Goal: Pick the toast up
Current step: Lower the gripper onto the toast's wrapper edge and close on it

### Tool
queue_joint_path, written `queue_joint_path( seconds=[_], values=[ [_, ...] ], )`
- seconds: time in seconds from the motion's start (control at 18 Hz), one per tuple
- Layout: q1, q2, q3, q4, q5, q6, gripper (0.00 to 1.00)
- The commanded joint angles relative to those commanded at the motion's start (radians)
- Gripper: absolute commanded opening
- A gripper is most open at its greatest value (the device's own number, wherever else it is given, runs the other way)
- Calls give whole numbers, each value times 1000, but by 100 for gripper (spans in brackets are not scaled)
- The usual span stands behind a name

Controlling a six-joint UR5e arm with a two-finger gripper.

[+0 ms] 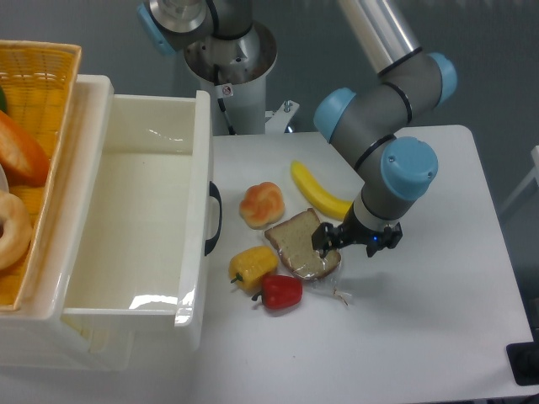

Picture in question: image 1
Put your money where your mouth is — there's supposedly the yellow wicker basket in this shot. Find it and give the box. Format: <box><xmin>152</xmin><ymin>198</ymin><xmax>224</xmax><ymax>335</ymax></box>
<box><xmin>1</xmin><ymin>40</ymin><xmax>82</xmax><ymax>312</ymax></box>

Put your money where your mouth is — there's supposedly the green item in basket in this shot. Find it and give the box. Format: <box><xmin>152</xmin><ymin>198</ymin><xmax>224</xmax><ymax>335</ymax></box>
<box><xmin>0</xmin><ymin>88</ymin><xmax>8</xmax><ymax>114</ymax></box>

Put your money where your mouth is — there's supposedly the black drawer handle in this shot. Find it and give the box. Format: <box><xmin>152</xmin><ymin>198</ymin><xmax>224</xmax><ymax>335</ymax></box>
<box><xmin>204</xmin><ymin>181</ymin><xmax>223</xmax><ymax>256</ymax></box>

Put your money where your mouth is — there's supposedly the red bell pepper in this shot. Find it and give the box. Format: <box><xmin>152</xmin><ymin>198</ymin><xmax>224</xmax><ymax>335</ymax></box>
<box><xmin>251</xmin><ymin>275</ymin><xmax>303</xmax><ymax>311</ymax></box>

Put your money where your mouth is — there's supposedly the white drawer cabinet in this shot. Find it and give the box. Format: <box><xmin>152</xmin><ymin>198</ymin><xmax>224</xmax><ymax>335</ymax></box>
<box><xmin>1</xmin><ymin>75</ymin><xmax>134</xmax><ymax>370</ymax></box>

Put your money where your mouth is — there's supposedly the orange white bread roll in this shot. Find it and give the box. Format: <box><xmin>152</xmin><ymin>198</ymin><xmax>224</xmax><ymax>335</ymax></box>
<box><xmin>239</xmin><ymin>182</ymin><xmax>286</xmax><ymax>229</ymax></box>

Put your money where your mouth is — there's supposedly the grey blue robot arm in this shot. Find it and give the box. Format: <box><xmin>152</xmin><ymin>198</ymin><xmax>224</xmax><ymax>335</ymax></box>
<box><xmin>137</xmin><ymin>1</ymin><xmax>457</xmax><ymax>256</ymax></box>

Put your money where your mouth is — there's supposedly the toast slice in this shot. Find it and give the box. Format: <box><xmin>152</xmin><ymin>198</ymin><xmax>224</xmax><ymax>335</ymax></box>
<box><xmin>264</xmin><ymin>208</ymin><xmax>352</xmax><ymax>306</ymax></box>

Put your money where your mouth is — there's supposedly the yellow banana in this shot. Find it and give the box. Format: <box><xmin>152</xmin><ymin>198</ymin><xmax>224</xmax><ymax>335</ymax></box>
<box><xmin>290</xmin><ymin>161</ymin><xmax>352</xmax><ymax>221</ymax></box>

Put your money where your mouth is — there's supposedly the black cable on pedestal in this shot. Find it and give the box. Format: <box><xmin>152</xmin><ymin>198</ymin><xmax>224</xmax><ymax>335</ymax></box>
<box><xmin>212</xmin><ymin>62</ymin><xmax>237</xmax><ymax>136</ymax></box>

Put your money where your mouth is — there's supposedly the white frame at right edge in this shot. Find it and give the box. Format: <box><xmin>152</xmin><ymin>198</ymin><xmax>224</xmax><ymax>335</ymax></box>
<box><xmin>499</xmin><ymin>146</ymin><xmax>538</xmax><ymax>222</ymax></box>

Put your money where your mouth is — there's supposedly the white plastic drawer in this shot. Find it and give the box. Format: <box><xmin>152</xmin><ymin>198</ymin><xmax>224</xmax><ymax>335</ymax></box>
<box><xmin>63</xmin><ymin>91</ymin><xmax>217</xmax><ymax>350</ymax></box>

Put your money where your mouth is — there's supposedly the yellow bell pepper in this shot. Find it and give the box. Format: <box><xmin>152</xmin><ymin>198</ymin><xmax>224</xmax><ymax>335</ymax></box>
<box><xmin>228</xmin><ymin>246</ymin><xmax>279</xmax><ymax>291</ymax></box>

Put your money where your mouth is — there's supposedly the white metal bracket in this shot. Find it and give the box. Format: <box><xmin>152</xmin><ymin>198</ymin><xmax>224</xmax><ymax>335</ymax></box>
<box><xmin>264</xmin><ymin>99</ymin><xmax>300</xmax><ymax>135</ymax></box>

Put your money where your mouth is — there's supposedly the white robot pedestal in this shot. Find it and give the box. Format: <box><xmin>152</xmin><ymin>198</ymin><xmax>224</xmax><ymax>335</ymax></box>
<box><xmin>184</xmin><ymin>21</ymin><xmax>277</xmax><ymax>136</ymax></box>

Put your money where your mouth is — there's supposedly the orange bread loaf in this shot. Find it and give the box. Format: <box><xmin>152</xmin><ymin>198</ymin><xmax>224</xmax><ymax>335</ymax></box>
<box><xmin>1</xmin><ymin>111</ymin><xmax>50</xmax><ymax>187</ymax></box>

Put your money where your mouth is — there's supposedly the black device at table edge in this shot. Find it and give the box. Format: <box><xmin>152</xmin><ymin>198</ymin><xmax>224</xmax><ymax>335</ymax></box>
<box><xmin>506</xmin><ymin>342</ymin><xmax>538</xmax><ymax>386</ymax></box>

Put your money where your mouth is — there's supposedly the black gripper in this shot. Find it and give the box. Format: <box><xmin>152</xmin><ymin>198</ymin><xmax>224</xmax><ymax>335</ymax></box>
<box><xmin>311</xmin><ymin>212</ymin><xmax>403</xmax><ymax>258</ymax></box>

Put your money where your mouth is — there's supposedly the beige donut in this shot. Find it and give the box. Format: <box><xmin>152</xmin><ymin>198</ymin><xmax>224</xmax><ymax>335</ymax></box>
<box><xmin>1</xmin><ymin>191</ymin><xmax>33</xmax><ymax>270</ymax></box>

